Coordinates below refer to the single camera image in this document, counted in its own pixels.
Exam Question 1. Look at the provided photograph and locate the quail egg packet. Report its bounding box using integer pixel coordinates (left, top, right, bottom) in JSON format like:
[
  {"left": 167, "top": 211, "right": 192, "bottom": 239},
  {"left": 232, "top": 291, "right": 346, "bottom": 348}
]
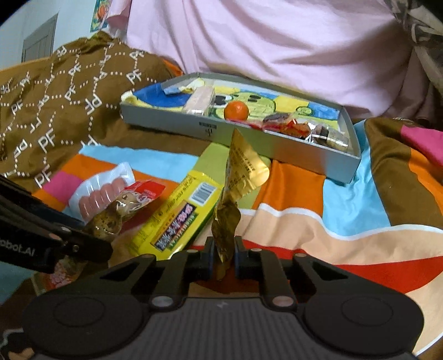
[{"left": 83, "top": 180, "right": 167, "bottom": 243}]

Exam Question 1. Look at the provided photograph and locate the small orange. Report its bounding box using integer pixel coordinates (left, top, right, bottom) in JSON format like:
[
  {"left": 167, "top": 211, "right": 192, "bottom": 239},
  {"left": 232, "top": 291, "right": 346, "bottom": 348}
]
[{"left": 224, "top": 101, "right": 250, "bottom": 121}]

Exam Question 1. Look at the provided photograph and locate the cartoon drawing paper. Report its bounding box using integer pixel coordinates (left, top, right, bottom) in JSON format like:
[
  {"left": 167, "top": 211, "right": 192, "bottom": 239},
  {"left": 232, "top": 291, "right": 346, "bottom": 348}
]
[{"left": 125, "top": 78, "right": 341, "bottom": 129}]

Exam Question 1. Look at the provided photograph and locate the pink hanging cloth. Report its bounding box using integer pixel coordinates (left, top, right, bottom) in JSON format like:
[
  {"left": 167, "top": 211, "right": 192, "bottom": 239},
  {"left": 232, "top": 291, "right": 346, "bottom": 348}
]
[{"left": 107, "top": 0, "right": 433, "bottom": 120}]

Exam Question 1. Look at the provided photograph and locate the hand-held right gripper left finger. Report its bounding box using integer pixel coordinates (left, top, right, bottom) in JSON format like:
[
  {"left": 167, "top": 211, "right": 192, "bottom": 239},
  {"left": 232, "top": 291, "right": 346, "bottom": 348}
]
[{"left": 93, "top": 236, "right": 215, "bottom": 308}]

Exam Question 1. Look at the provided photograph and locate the yellow snack packet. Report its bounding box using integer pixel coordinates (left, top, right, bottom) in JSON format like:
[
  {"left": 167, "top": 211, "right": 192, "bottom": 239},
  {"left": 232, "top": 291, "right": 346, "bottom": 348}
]
[{"left": 126, "top": 169, "right": 225, "bottom": 262}]

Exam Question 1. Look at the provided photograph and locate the grey door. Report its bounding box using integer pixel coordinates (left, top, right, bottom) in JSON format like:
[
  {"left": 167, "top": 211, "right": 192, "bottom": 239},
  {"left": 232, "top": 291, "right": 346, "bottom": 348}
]
[{"left": 21, "top": 14, "right": 59, "bottom": 63}]

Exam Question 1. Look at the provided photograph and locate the dark silver snack packet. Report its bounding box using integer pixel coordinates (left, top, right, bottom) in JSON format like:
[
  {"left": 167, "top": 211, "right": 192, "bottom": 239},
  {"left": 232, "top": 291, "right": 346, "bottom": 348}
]
[{"left": 306, "top": 125, "right": 350, "bottom": 151}]

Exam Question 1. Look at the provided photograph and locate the beige wafer bar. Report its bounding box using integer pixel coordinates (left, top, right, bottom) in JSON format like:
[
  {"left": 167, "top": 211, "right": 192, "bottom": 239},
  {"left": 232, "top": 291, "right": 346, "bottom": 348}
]
[{"left": 183, "top": 86, "right": 217, "bottom": 117}]

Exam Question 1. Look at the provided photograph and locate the clear plastic bag of clothes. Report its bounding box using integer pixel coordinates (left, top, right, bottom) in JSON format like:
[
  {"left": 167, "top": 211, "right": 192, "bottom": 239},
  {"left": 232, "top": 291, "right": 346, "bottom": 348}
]
[{"left": 382, "top": 0, "right": 443, "bottom": 47}]

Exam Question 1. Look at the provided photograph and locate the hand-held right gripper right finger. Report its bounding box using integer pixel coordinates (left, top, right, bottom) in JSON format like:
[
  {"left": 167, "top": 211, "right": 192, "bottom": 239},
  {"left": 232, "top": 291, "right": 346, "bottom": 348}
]
[{"left": 233, "top": 235, "right": 350, "bottom": 308}]

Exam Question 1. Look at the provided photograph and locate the clear sausage packet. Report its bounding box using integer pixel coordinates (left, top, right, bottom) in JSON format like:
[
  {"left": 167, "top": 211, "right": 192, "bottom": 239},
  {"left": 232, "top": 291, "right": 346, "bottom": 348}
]
[{"left": 67, "top": 163, "right": 136, "bottom": 222}]

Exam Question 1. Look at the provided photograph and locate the dark red snack packet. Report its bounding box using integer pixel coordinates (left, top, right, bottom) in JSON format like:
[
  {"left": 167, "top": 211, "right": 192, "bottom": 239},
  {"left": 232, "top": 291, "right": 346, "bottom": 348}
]
[{"left": 261, "top": 111, "right": 295, "bottom": 131}]

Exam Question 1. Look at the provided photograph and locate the red white snack packet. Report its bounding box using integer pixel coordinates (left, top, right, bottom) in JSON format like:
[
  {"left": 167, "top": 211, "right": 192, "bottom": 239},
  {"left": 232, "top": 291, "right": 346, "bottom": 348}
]
[{"left": 45, "top": 256, "right": 87, "bottom": 295}]

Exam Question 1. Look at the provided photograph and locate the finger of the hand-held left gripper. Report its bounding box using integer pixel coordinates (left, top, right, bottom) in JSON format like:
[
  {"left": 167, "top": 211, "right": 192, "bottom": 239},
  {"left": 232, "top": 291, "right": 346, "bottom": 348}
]
[
  {"left": 0, "top": 175, "right": 87, "bottom": 233},
  {"left": 45, "top": 227, "right": 113, "bottom": 267}
]

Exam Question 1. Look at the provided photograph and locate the colourful wall poster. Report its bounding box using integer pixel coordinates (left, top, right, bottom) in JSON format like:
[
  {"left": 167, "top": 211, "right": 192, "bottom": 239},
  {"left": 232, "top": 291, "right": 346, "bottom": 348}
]
[{"left": 91, "top": 0, "right": 113, "bottom": 33}]

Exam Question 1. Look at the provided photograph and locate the gold foil snack packet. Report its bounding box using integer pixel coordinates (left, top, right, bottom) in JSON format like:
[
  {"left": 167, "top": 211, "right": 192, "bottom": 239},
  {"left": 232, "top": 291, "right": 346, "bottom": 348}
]
[{"left": 212, "top": 129, "right": 271, "bottom": 282}]

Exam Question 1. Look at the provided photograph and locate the grey shallow box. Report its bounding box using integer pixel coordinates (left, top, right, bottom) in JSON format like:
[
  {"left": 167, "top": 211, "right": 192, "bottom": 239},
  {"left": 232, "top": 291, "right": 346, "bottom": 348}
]
[{"left": 120, "top": 72, "right": 362, "bottom": 184}]

